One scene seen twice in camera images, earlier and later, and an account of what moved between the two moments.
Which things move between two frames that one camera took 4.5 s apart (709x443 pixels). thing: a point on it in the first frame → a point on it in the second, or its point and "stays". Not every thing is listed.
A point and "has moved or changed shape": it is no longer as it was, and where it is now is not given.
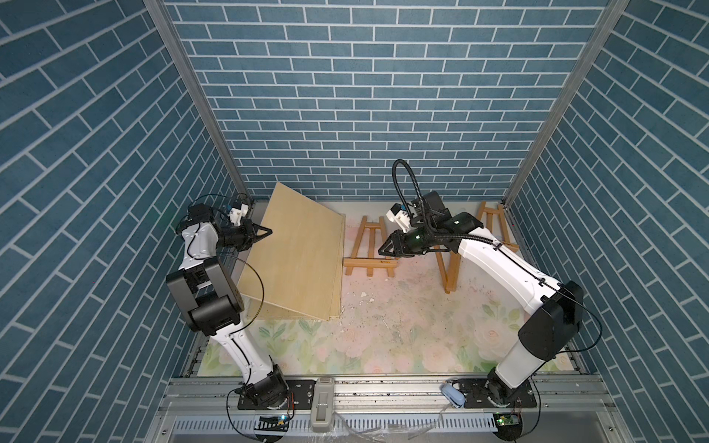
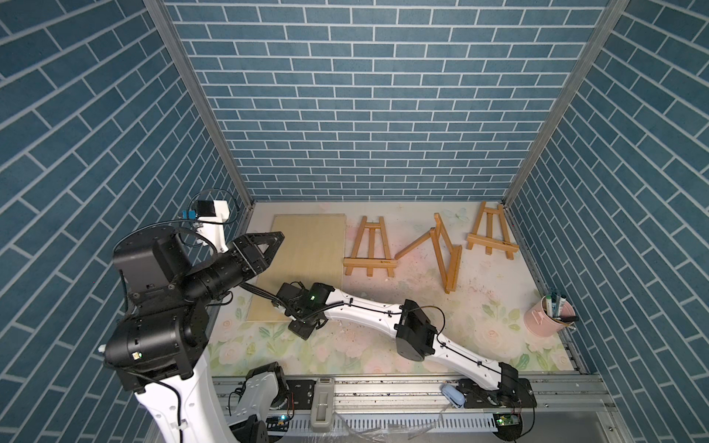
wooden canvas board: [298, 263] has moved or changed shape
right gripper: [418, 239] → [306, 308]
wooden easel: [489, 223] stays
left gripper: [248, 237] → [250, 257]
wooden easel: [364, 254] stays
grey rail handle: [322, 415] stays
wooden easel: [450, 280] stays
